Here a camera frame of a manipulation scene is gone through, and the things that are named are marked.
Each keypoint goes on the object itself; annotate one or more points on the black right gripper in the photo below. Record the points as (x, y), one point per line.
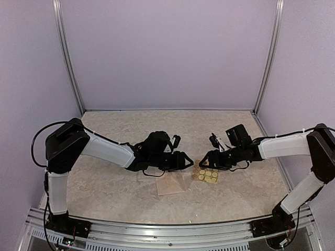
(213, 159)

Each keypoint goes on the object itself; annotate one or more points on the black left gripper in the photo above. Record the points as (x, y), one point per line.
(180, 160)

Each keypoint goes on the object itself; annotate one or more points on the brown round sticker sheet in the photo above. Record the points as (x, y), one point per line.
(208, 175)

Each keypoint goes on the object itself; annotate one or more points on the pink envelope with flap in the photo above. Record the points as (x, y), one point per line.
(170, 183)

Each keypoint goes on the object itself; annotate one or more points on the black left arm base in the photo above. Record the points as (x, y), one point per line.
(64, 224)

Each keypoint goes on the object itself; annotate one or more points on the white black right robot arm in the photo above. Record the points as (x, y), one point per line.
(317, 143)

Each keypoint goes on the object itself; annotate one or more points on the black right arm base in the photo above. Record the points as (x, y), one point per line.
(278, 222)

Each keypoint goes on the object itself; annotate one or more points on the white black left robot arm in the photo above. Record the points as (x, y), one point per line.
(73, 140)

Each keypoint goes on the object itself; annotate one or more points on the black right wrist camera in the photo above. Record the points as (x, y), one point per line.
(216, 142)

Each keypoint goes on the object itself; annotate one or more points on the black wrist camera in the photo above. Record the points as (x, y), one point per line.
(216, 142)
(175, 141)

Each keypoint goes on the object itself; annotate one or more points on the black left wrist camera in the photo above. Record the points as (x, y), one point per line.
(175, 141)

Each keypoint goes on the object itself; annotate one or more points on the aluminium front rail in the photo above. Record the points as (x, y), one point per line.
(111, 235)

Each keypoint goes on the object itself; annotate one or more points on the aluminium frame post right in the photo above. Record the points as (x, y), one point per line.
(270, 55)

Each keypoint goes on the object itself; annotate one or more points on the aluminium frame post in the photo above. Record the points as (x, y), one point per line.
(57, 9)
(270, 55)

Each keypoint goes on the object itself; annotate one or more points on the aluminium frame post left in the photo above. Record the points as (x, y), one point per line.
(57, 9)

